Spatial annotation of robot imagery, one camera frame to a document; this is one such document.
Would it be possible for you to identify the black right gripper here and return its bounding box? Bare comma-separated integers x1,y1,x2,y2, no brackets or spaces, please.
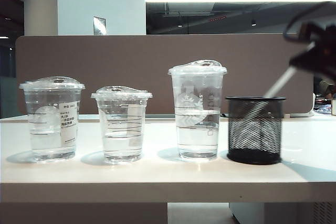
288,15,336,76

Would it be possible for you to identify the white drinking straw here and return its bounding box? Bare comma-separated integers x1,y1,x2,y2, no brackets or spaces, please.
244,40,316,133

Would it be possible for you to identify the black mesh pen holder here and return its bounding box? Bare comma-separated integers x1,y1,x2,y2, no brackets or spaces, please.
225,96,287,165

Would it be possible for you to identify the tall clear plastic cup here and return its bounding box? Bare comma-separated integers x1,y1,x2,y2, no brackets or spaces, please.
167,60,228,162

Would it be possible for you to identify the small clear plastic cup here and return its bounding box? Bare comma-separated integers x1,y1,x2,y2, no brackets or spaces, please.
90,85,154,166

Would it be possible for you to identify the medium clear cup white label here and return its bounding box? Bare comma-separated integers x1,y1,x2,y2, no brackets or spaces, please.
18,76,86,164

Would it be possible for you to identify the seated background person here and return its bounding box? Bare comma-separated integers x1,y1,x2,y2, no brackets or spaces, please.
318,76,336,100

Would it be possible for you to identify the white partition foot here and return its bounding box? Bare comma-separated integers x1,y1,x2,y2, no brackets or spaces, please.
285,110,316,119

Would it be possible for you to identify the brown desk partition panel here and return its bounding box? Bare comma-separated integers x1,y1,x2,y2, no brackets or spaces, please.
15,33,315,116

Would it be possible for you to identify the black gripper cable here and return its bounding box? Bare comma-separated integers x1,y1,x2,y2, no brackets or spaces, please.
282,1,336,43

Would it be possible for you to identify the silver wall sign plate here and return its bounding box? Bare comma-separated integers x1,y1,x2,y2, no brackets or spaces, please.
93,16,107,36

